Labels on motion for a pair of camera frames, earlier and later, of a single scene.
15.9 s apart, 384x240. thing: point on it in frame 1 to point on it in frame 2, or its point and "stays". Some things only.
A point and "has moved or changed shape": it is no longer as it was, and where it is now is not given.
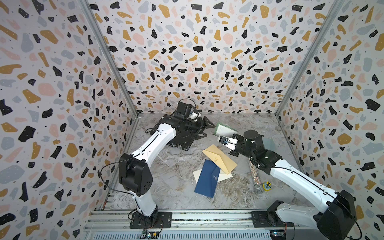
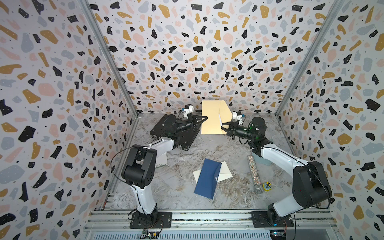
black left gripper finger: [208, 123] to [199, 119]
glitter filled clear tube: [258, 187] stays
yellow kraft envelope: [225, 162] to [214, 113]
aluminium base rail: [234, 225] stays
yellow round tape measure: [267, 186] stays
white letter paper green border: [224, 130] has moved or changed shape
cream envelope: [223, 175] stays
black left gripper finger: [201, 135] to [194, 127]
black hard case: [186, 130] stays
